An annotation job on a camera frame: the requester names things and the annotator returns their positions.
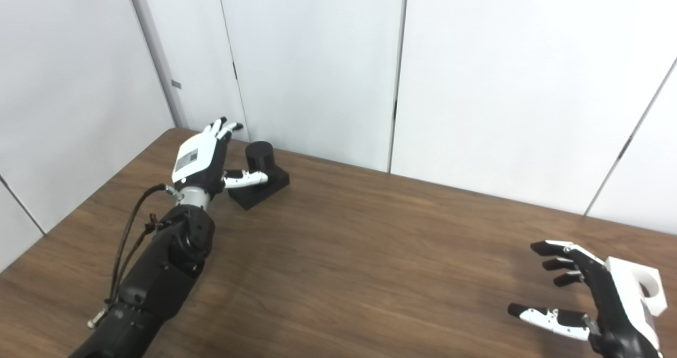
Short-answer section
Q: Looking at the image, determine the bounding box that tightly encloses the white square piece with hole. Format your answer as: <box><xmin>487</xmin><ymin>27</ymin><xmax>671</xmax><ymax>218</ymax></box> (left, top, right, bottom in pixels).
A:
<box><xmin>605</xmin><ymin>256</ymin><xmax>664</xmax><ymax>317</ymax></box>

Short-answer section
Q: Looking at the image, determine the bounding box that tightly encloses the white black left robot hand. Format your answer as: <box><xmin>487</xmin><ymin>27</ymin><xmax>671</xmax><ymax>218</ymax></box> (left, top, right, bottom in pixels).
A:
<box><xmin>171</xmin><ymin>117</ymin><xmax>269</xmax><ymax>196</ymax></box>

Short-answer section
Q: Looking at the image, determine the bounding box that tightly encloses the black peg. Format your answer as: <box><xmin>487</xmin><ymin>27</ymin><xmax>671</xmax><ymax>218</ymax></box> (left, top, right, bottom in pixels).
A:
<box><xmin>228</xmin><ymin>141</ymin><xmax>290</xmax><ymax>210</ymax></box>

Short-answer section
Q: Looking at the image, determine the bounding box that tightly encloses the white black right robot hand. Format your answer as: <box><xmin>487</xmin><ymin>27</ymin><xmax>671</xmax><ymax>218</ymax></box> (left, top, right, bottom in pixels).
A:
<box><xmin>508</xmin><ymin>240</ymin><xmax>664</xmax><ymax>358</ymax></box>

